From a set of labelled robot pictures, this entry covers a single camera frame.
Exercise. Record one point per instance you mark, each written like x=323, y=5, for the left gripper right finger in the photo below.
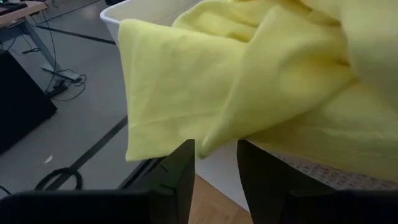
x=264, y=180

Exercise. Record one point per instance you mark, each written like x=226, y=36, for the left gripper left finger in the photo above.
x=174, y=186

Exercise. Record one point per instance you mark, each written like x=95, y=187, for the yellow garment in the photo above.
x=186, y=77

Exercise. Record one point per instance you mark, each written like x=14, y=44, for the white perforated plastic laundry basket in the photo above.
x=140, y=12

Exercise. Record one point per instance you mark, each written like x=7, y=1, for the black floor power strip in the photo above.
x=59, y=89

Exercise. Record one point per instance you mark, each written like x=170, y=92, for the black box on floor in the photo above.
x=18, y=109

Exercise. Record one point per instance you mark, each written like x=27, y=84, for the wooden desk with metal legs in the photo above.
x=21, y=11

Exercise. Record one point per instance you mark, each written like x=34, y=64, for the black aluminium table frame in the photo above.
x=140, y=177

